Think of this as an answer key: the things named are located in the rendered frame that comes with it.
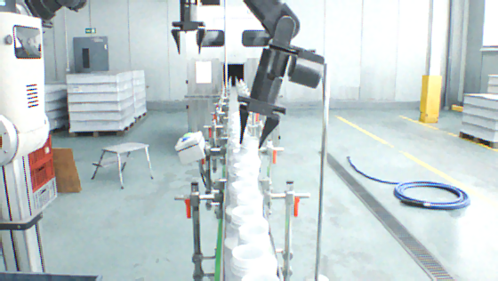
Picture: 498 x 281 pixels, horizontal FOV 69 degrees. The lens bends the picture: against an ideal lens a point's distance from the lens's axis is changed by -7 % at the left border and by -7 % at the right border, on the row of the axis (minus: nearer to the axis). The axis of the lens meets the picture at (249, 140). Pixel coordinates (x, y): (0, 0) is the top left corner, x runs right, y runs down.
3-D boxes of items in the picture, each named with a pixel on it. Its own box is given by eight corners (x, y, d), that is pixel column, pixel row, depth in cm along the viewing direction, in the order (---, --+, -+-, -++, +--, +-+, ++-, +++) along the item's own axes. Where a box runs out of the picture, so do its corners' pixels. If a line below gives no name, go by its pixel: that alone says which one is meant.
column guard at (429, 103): (439, 123, 860) (444, 76, 838) (424, 123, 859) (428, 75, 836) (431, 120, 899) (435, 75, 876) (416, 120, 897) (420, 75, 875)
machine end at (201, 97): (282, 155, 564) (284, 7, 521) (186, 156, 558) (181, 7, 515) (270, 134, 720) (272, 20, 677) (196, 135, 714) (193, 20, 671)
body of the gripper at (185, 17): (174, 29, 122) (173, 5, 120) (205, 28, 122) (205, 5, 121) (171, 28, 116) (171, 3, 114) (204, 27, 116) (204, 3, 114)
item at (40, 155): (27, 172, 320) (24, 147, 315) (-16, 172, 316) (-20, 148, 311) (53, 155, 379) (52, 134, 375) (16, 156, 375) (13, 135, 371)
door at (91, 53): (110, 110, 1079) (107, 36, 1036) (77, 111, 1075) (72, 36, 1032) (111, 110, 1088) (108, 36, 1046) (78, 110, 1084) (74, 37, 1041)
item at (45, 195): (33, 219, 328) (30, 196, 323) (-9, 219, 324) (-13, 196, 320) (58, 196, 387) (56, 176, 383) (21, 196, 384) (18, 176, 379)
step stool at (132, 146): (122, 170, 485) (119, 139, 476) (154, 179, 451) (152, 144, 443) (90, 179, 447) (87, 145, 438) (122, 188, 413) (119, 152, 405)
